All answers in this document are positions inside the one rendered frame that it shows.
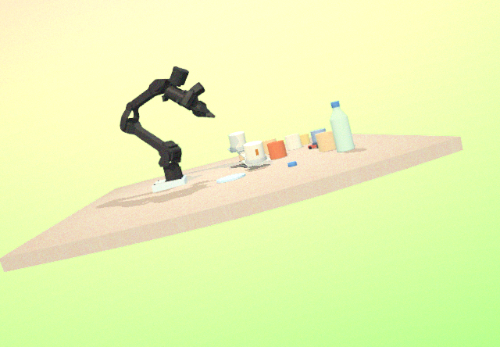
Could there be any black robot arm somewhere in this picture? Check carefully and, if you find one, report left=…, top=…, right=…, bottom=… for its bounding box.
left=120, top=66, right=205, bottom=182

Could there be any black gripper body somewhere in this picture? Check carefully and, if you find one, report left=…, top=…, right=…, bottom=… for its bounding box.
left=174, top=90, right=199, bottom=116

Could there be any orange cylinder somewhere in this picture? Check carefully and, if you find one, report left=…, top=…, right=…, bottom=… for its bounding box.
left=267, top=140, right=288, bottom=159

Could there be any white round dish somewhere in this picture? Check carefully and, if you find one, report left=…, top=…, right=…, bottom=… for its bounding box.
left=216, top=173, right=245, bottom=183

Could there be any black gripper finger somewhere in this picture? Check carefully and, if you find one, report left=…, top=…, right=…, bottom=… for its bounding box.
left=188, top=95, right=210, bottom=113
left=197, top=103, right=216, bottom=119

